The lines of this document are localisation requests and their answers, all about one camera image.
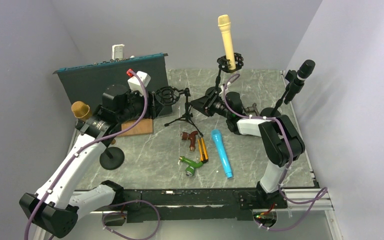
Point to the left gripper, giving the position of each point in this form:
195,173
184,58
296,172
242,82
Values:
154,106

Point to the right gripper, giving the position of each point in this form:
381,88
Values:
204,104

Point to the black tripod shock mount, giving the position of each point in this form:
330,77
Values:
170,95

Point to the blue microphone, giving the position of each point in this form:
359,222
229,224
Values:
217,138

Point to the black round base stand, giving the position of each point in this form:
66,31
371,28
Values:
112,158

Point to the gold brown microphone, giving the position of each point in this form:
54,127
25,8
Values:
93,124

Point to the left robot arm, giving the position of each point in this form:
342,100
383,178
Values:
54,207

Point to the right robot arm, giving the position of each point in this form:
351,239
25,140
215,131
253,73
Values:
281,140

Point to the cream microphone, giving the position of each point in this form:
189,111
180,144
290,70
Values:
224,24

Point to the black clip mic stand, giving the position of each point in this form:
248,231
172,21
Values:
279,106

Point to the black microphone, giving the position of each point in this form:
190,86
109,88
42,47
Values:
305,71

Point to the wooden board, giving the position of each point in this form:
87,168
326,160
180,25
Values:
144,127

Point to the dark teal rack unit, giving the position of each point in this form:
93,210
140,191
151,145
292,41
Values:
88,83

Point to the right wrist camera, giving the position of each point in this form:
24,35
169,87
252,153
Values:
225,88

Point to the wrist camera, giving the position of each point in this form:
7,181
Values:
225,88
139,79

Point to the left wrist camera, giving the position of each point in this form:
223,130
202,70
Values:
139,79

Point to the brown wooden handle tool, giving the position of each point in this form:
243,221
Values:
191,137

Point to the black shock mount stand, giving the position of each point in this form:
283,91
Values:
227,66

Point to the white bracket behind rack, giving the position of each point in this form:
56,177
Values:
117,51

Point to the green handle tool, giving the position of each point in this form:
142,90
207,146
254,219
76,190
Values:
191,165

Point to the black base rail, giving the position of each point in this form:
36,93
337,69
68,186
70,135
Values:
195,203

